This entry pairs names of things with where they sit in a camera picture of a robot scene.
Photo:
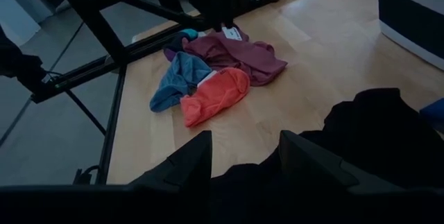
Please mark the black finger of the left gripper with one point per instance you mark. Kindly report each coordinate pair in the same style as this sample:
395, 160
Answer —
230, 21
214, 24

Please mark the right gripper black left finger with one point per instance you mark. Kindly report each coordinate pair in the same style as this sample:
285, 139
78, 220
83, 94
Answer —
187, 168

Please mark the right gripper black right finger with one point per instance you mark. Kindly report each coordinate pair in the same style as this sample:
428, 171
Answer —
305, 168

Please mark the maroon garment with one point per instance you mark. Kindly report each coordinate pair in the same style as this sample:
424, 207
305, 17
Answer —
243, 57

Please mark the dark teal sock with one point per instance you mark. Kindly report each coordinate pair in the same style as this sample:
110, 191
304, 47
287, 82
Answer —
177, 42

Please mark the purple garment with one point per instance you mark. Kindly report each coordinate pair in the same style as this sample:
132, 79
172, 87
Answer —
170, 55

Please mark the dusty blue small garment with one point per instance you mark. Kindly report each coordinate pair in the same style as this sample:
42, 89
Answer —
177, 82

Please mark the coral orange garment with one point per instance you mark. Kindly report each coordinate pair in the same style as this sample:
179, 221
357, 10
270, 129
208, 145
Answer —
215, 95

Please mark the black garment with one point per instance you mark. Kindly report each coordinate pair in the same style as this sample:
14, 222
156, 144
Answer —
374, 137

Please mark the bright blue garment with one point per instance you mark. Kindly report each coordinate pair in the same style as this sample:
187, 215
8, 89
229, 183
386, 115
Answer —
433, 113

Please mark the navy white striped fabric basket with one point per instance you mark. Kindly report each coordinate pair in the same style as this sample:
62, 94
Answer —
409, 16

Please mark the black aluminium table frame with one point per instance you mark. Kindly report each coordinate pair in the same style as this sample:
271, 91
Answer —
114, 123

